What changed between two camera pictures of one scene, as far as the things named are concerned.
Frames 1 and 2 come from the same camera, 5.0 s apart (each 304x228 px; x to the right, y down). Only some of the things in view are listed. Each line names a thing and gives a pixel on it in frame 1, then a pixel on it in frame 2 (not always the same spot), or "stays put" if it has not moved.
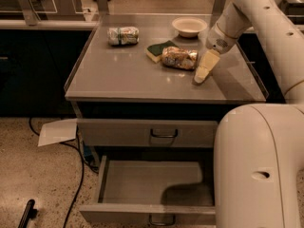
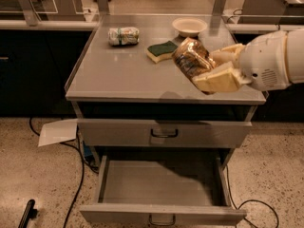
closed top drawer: [146, 133] stays put
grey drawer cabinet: [135, 91] stays put
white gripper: [218, 40] to [264, 61]
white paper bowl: [189, 27] stays put
